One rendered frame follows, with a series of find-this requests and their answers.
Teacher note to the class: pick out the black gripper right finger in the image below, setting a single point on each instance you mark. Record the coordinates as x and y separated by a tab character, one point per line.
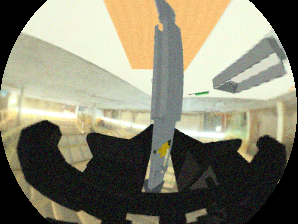
190	156

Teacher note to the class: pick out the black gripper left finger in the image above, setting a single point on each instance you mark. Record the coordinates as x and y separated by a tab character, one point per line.
134	151

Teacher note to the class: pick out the wooden board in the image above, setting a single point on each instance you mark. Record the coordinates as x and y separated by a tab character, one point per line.
135	20

